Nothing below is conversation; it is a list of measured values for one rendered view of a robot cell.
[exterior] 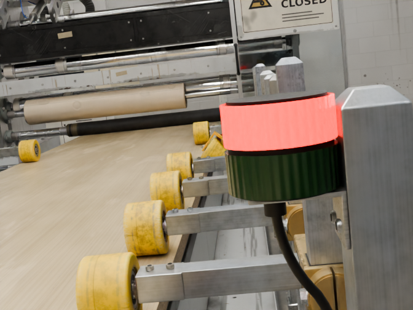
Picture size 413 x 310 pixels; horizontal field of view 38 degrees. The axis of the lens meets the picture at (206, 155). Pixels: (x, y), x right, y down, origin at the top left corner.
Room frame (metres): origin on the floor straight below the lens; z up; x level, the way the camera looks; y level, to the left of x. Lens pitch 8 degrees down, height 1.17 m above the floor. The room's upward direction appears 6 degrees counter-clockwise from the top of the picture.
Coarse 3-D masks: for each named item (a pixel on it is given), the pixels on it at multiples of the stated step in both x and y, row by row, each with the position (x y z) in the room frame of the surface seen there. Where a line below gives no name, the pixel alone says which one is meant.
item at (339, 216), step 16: (256, 96) 0.33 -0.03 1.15; (272, 96) 0.32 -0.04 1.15; (288, 96) 0.30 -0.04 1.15; (304, 96) 0.29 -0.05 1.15; (320, 96) 0.29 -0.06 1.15; (320, 144) 0.29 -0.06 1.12; (336, 192) 0.29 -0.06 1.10; (272, 208) 0.31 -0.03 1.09; (336, 208) 0.31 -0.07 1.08; (336, 224) 0.30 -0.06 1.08; (288, 256) 0.31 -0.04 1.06; (304, 272) 0.31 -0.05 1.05; (320, 304) 0.31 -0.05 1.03
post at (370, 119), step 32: (352, 96) 0.30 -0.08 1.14; (384, 96) 0.29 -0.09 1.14; (352, 128) 0.29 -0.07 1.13; (384, 128) 0.29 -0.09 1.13; (352, 160) 0.29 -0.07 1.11; (384, 160) 0.29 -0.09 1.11; (352, 192) 0.29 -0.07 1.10; (384, 192) 0.29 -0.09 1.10; (352, 224) 0.29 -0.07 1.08; (384, 224) 0.29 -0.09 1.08; (352, 256) 0.29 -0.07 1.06; (384, 256) 0.29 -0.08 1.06; (352, 288) 0.30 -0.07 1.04; (384, 288) 0.29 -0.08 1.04
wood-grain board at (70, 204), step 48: (96, 144) 2.51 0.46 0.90; (144, 144) 2.31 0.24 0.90; (192, 144) 2.14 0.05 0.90; (0, 192) 1.57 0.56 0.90; (48, 192) 1.49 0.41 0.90; (96, 192) 1.41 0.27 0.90; (144, 192) 1.34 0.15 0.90; (0, 240) 1.05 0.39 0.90; (48, 240) 1.01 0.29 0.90; (96, 240) 0.97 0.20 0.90; (0, 288) 0.78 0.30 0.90; (48, 288) 0.76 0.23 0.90
